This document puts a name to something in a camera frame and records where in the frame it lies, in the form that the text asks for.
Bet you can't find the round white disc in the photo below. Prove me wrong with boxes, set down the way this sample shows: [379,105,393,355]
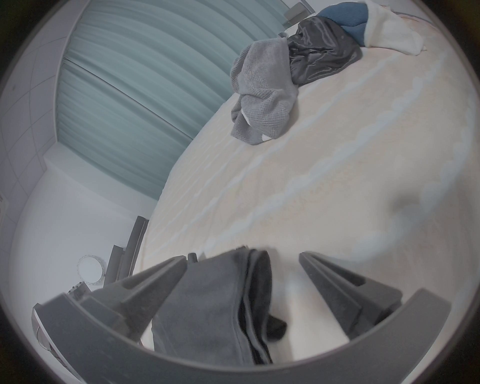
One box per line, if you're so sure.
[77,255,104,284]

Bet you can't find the dark blue garment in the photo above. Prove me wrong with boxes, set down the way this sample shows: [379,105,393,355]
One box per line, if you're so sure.
[319,2,370,44]

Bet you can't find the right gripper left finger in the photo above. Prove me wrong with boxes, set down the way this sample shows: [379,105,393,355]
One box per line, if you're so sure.
[79,256,187,344]

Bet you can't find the blue-green curtain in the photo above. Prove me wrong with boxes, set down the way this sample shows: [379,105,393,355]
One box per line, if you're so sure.
[55,60,194,203]
[64,0,289,137]

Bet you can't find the bed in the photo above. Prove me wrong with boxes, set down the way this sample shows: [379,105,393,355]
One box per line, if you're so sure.
[140,7,479,362]

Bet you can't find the grey bedside table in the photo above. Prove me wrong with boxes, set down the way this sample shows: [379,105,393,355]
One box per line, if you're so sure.
[285,3,316,25]

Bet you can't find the grey garment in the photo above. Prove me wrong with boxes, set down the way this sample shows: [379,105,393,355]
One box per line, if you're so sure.
[229,33,300,146]

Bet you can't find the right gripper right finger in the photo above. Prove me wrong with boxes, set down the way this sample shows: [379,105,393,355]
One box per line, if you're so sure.
[299,252,404,338]

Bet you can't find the black T-shirt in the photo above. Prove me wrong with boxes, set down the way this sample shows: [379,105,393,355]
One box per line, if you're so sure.
[152,247,287,366]

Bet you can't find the white garment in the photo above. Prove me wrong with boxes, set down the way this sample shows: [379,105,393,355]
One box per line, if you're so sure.
[362,0,427,56]

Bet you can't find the black shiny garment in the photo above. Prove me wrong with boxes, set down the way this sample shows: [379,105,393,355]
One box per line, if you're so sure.
[287,17,364,87]

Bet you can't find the black chest of drawers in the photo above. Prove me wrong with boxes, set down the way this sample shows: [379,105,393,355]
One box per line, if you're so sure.
[125,215,150,280]

